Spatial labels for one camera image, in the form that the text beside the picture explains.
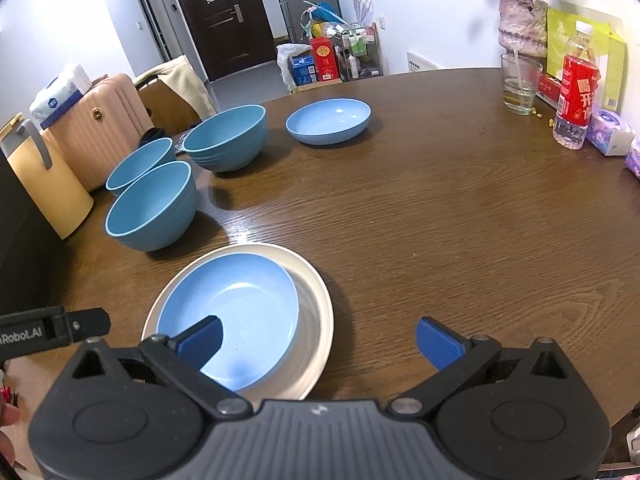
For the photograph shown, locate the blue bowl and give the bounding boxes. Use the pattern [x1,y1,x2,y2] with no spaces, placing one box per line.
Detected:
[105,137,177,197]
[104,160,197,252]
[181,104,268,173]

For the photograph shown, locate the blue box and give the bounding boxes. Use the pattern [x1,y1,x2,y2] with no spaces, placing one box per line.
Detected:
[288,53,320,86]

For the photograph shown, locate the red box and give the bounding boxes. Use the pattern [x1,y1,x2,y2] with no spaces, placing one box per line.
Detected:
[309,36,342,82]

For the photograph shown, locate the cream plate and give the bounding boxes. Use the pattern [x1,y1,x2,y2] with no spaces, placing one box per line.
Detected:
[141,241,335,402]

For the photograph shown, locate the wooden chair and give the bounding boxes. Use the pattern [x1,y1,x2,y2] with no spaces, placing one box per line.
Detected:
[137,77,203,136]

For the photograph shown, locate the blue shallow plate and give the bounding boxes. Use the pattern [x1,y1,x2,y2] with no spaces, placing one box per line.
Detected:
[285,98,372,146]
[156,252,301,393]

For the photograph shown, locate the pink textured vase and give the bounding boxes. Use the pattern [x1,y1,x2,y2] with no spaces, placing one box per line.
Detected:
[497,0,549,58]

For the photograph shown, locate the pink suitcase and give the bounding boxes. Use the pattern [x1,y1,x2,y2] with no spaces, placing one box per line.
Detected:
[45,72,156,193]

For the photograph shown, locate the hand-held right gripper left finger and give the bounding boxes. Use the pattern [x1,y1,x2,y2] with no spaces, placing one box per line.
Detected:
[67,315,253,420]

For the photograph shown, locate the person's left hand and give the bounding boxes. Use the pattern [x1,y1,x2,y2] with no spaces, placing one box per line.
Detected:
[0,402,22,468]

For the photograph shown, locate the white plastic bag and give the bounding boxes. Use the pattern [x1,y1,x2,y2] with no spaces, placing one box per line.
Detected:
[276,42,313,92]

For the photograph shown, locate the clear drinking glass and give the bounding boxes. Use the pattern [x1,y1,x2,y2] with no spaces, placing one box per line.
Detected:
[501,53,544,114]

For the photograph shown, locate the dark brown door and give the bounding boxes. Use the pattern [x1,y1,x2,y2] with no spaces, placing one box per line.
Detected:
[169,0,277,82]

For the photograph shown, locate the purple feather decoration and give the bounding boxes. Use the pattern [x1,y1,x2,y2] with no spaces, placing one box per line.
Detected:
[347,0,376,26]

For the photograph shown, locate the wire storage rack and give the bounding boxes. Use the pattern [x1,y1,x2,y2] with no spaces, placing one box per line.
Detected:
[340,22,385,80]

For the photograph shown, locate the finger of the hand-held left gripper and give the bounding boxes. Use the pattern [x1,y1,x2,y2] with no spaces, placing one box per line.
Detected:
[64,308,112,345]

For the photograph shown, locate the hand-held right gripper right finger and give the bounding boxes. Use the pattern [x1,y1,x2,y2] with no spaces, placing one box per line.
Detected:
[385,316,581,418]

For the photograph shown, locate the white blue tissue pack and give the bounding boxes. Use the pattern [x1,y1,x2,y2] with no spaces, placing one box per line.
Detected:
[29,63,93,128]

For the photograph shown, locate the beige jacket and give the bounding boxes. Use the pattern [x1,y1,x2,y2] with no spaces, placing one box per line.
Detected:
[132,55,221,121]

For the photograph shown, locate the green paper bag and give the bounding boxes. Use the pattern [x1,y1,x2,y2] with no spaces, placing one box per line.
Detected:
[546,7,626,113]

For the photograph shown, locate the blue bag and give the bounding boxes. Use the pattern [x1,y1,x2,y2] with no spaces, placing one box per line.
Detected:
[300,1,346,36]

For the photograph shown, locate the red label water bottle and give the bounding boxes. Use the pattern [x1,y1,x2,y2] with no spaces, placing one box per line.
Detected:
[552,20,601,151]

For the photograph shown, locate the small red carton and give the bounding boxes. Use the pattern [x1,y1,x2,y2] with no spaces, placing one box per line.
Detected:
[537,72,563,108]

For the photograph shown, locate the purple tissue pack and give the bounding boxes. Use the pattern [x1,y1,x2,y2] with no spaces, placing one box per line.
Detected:
[625,137,640,179]
[586,108,636,157]

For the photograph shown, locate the yellow insulated jug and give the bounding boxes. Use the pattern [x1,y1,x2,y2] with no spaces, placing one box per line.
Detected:
[0,112,95,240]

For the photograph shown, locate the grey refrigerator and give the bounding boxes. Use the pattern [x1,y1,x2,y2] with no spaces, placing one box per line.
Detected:
[264,0,346,43]

